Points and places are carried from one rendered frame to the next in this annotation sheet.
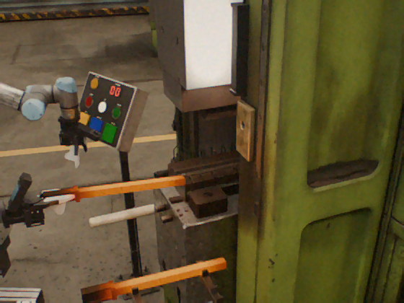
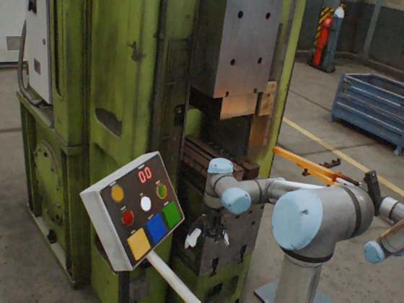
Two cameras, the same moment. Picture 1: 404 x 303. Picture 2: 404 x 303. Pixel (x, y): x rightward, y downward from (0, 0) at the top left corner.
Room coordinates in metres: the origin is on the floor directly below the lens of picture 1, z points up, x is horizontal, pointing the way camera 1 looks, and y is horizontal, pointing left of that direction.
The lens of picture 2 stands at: (2.28, 1.57, 1.85)
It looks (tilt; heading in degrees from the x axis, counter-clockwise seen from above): 26 degrees down; 250
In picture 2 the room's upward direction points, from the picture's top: 8 degrees clockwise
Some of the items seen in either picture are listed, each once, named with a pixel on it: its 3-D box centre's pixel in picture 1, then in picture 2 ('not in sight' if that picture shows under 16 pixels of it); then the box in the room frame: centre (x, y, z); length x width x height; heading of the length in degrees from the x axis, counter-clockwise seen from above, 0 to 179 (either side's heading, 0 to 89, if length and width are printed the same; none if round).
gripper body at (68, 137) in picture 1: (71, 130); (213, 219); (1.87, 0.57, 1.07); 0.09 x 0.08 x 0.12; 87
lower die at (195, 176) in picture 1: (226, 169); (198, 160); (1.73, -0.06, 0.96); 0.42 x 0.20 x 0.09; 112
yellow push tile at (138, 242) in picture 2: (83, 121); (138, 244); (2.11, 0.58, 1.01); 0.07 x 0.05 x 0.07; 47
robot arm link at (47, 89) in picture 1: (40, 96); (237, 194); (1.84, 0.66, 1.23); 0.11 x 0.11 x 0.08; 5
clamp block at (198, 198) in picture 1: (208, 202); (245, 167); (1.51, 0.01, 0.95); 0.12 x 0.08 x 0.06; 112
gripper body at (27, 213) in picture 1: (22, 209); (369, 199); (1.23, 0.56, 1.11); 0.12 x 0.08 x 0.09; 112
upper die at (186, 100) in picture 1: (226, 81); (208, 89); (1.73, -0.06, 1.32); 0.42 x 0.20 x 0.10; 112
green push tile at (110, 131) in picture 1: (110, 133); (170, 214); (1.98, 0.43, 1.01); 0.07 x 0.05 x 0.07; 47
